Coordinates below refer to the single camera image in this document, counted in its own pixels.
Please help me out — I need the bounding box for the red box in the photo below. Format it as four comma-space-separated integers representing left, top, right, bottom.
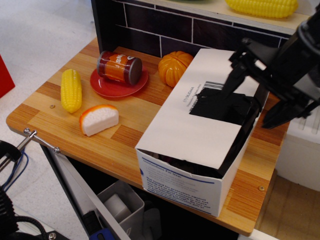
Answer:
0, 56, 16, 98

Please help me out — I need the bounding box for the white orange toy cheese wedge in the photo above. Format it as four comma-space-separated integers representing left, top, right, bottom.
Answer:
79, 104, 119, 137

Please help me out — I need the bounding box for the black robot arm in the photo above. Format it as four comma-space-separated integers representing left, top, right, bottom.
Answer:
221, 7, 320, 129

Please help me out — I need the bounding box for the white cardboard box with flap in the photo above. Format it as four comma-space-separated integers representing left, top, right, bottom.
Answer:
135, 48, 268, 217

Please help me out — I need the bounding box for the orange toy pumpkin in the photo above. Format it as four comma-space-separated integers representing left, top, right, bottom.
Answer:
158, 51, 194, 88

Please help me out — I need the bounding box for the dark tiled shelf unit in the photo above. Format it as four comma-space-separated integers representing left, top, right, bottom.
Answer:
90, 0, 320, 76

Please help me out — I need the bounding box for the black braided cable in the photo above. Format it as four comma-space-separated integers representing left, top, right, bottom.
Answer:
0, 187, 48, 240

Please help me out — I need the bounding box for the metal clamp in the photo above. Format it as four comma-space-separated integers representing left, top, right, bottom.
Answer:
0, 128, 61, 172

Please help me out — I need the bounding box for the red plate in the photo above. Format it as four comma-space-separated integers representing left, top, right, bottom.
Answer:
90, 66, 149, 98

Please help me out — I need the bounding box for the orange labelled toy can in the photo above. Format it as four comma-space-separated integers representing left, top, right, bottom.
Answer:
96, 51, 143, 86

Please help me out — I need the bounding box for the yellow toy corn on table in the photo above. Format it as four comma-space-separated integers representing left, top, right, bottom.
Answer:
60, 69, 82, 113

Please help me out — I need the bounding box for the yellow toy corn on shelf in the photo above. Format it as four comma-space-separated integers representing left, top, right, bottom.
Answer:
225, 0, 299, 19

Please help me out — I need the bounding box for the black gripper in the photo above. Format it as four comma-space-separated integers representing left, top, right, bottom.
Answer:
221, 38, 320, 129

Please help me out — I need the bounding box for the grey plastic bin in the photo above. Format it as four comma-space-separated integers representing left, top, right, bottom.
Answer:
97, 180, 145, 240

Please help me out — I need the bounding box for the blue cable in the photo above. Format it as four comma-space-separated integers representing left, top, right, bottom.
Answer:
0, 147, 30, 193

